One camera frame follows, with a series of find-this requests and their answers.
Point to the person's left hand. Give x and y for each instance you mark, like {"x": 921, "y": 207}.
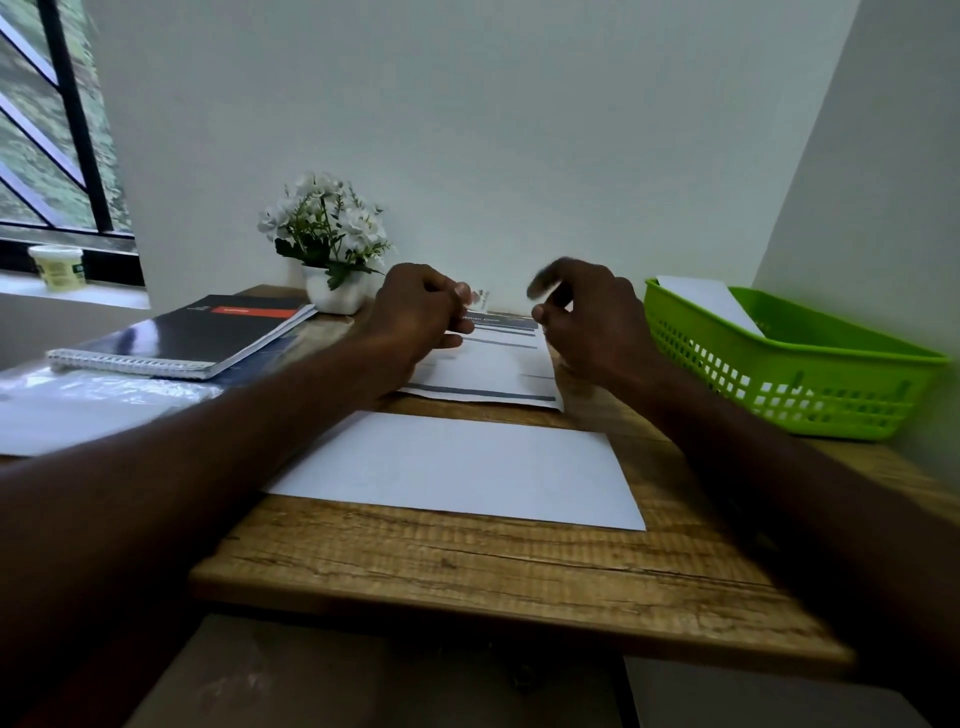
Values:
{"x": 412, "y": 315}

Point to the person's right hand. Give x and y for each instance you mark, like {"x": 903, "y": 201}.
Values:
{"x": 607, "y": 330}

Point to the grey lined printed document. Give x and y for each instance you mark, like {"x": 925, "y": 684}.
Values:
{"x": 495, "y": 375}

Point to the white envelope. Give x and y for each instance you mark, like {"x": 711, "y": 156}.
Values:
{"x": 709, "y": 300}
{"x": 465, "y": 469}

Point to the green plastic basket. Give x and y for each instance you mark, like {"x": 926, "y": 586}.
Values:
{"x": 817, "y": 375}

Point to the clear plastic sleeve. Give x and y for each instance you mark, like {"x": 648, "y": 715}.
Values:
{"x": 105, "y": 390}

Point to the stack of white envelopes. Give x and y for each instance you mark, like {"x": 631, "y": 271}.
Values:
{"x": 67, "y": 427}

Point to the person's right forearm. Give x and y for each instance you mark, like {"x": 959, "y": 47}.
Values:
{"x": 832, "y": 540}

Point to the person's left forearm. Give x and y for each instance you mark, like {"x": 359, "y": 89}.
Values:
{"x": 165, "y": 525}

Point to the white flower plant in pot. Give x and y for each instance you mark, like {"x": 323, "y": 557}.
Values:
{"x": 326, "y": 225}

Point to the blue book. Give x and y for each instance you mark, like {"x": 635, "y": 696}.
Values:
{"x": 259, "y": 364}

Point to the black spiral notebook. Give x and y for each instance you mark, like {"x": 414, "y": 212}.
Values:
{"x": 180, "y": 337}

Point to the white window sill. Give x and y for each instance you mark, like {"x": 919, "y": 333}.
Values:
{"x": 75, "y": 292}

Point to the small cream jar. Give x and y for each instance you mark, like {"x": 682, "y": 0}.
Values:
{"x": 58, "y": 268}

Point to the black window grille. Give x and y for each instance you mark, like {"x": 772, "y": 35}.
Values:
{"x": 75, "y": 135}

